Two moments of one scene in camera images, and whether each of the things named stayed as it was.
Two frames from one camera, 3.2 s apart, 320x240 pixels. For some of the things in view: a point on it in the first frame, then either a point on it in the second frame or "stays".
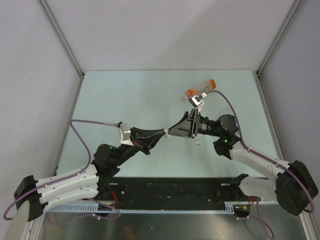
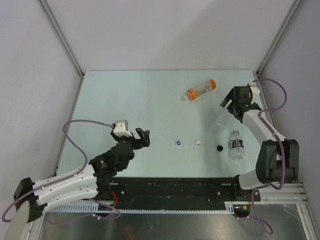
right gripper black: [189, 128] to [229, 96]
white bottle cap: [198, 143] stays
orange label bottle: [209, 85] stays
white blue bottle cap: [166, 131] to [179, 143]
